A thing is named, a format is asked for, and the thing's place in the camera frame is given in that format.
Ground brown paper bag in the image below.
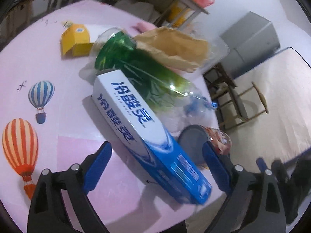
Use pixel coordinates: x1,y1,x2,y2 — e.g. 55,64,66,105
134,26,210,73

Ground blue snack wrapper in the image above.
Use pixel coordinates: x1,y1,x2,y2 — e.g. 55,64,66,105
184,95,218,116

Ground red drink can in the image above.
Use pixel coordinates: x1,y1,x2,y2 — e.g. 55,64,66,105
177,124,232,166

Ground silver refrigerator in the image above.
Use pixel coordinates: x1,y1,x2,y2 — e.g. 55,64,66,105
220,12,280,78

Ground white mattress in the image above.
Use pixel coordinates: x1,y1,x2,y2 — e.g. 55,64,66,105
219,47,310,172

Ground wooden chair dark seat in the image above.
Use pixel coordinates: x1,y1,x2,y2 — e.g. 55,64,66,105
203,63,269,131

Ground green plastic bottle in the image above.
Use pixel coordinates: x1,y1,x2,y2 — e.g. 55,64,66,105
94,30,217,117

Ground blue white toothpaste box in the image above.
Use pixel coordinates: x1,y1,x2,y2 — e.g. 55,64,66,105
92,69,212,205

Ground yellow carton box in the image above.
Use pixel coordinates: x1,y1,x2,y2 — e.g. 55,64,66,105
61,24,94,57

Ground clear plastic container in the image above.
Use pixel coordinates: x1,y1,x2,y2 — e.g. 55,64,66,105
90,27,231,76

